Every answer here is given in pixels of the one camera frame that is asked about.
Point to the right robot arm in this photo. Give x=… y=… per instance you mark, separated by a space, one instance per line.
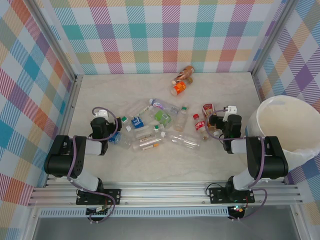
x=270 y=160

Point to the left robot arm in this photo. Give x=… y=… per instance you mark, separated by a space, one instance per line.
x=62 y=160

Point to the green label bottle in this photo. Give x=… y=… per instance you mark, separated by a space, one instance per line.
x=162 y=117

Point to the brown label bottle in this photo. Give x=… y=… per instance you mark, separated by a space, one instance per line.
x=186 y=72

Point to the white round bin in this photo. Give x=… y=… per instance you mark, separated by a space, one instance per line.
x=275 y=120

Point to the orange label bottle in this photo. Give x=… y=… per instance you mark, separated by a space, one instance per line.
x=178 y=88

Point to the beige bottle green band cap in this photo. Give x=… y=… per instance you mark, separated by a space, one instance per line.
x=180 y=121

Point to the clear bottle green cap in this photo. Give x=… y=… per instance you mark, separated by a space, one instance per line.
x=146 y=132

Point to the blue white label bottle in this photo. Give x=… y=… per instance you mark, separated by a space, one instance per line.
x=137 y=122

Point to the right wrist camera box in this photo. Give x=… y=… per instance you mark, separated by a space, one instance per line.
x=231 y=109

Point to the small electronics board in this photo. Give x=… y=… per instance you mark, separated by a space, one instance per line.
x=98 y=211
x=237 y=210

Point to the clear bottle pink purple label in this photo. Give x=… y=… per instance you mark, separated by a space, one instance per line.
x=160 y=104

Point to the red carton box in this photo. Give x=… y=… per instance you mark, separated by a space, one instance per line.
x=207 y=109

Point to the green white square cap bottle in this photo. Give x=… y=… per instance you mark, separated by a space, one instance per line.
x=124 y=119

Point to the clear bottle white cap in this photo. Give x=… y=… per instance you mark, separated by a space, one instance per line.
x=145 y=146

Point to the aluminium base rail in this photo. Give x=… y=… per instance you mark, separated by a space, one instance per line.
x=162 y=193

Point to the small brown bottle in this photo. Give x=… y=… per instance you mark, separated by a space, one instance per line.
x=190 y=80

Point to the clear bottle blue label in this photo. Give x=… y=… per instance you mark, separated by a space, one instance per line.
x=120 y=141

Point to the red cola bottle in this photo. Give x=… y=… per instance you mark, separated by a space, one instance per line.
x=200 y=126

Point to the grey metal lower shelf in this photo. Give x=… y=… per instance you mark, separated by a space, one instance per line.
x=162 y=230

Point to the aluminium side rail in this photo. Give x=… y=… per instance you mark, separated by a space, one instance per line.
x=258 y=87
x=71 y=100

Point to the aluminium frame post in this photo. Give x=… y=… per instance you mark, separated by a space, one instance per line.
x=273 y=37
x=56 y=37

